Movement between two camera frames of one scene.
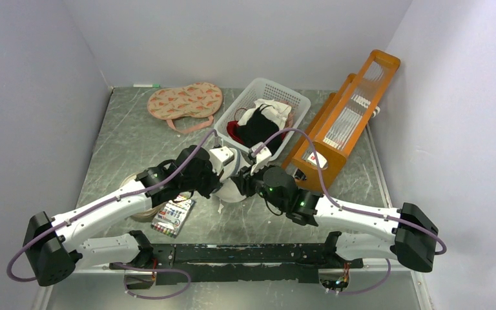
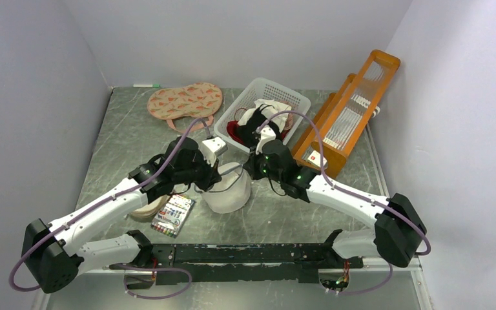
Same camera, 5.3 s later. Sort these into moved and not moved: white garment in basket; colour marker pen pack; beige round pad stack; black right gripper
Moved: black right gripper
Not moved: beige round pad stack; colour marker pen pack; white garment in basket
